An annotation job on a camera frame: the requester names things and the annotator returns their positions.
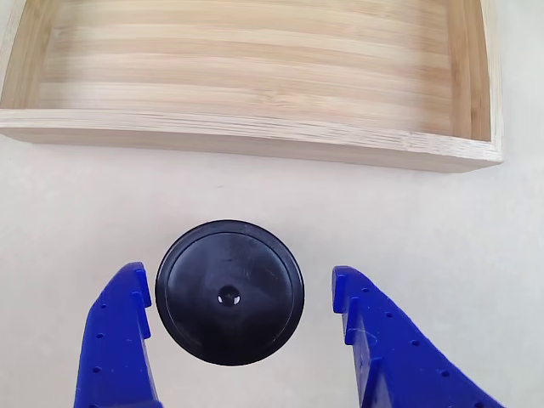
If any wooden box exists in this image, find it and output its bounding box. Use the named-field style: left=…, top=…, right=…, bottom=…
left=0, top=0, right=505, bottom=174

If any black cylinder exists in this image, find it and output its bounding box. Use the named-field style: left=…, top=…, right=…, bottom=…
left=155, top=219, right=306, bottom=367

